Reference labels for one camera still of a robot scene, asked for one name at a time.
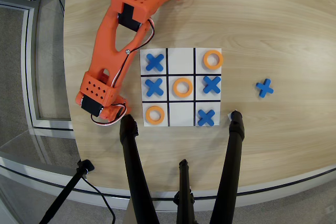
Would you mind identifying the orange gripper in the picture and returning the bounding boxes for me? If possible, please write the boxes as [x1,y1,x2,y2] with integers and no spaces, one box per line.
[99,95,132,123]

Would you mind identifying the blue X piece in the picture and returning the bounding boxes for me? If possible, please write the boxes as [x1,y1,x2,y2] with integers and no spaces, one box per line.
[256,78,274,99]
[145,78,165,98]
[197,109,216,127]
[203,76,222,94]
[145,53,165,73]

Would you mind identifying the black tripod leg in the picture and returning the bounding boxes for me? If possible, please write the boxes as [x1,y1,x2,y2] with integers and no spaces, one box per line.
[119,114,160,224]
[173,158,196,224]
[209,110,246,224]

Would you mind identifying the white tic-tac-toe board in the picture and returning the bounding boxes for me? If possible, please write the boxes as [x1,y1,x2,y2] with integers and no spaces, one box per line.
[140,47,223,127]

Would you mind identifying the thin black stand pole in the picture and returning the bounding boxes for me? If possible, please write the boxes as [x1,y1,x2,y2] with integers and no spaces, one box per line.
[38,159,95,224]

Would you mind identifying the orange ring piece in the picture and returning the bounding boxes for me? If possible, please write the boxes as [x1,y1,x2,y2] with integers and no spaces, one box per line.
[145,105,165,125]
[203,49,224,70]
[173,77,194,98]

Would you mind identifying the black cable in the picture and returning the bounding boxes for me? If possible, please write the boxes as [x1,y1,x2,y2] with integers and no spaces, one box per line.
[81,176,117,224]

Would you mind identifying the grey metal floor frame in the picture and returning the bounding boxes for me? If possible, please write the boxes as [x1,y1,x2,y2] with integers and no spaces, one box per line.
[0,0,75,132]

